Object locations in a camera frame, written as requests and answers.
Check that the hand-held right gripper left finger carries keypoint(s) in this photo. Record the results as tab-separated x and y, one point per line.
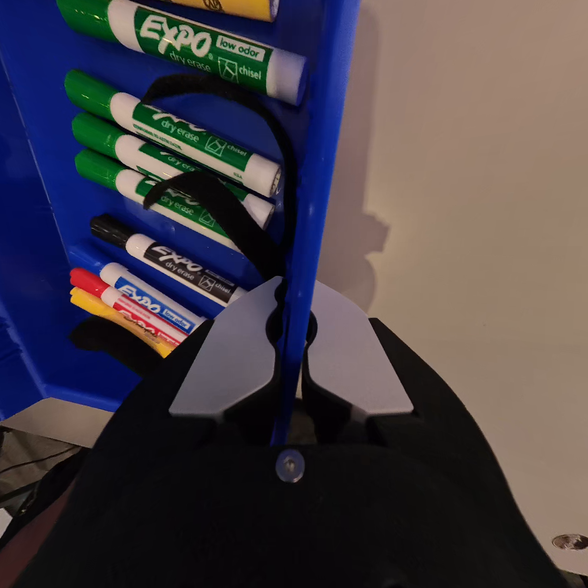
225	363

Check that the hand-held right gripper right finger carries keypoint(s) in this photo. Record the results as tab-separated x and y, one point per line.
358	367

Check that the blue dry erase marker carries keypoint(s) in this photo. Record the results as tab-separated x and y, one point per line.
151	298

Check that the yellow marker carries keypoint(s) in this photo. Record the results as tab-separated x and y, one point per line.
248	9
105	312

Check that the red dry erase marker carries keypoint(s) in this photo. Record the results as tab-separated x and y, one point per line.
87	280

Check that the blue plastic bin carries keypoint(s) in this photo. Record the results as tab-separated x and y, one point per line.
27	183

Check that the black fabric tie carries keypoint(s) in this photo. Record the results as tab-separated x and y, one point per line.
239	216

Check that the black dry erase marker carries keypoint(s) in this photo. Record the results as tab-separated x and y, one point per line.
174	259

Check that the green dry erase marker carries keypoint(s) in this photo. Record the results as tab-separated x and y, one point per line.
101	133
101	170
183	41
92	94

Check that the person's maroon clothing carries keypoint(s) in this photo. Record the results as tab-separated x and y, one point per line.
32	551

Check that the metal table grommet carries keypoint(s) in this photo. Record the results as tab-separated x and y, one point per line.
569	542

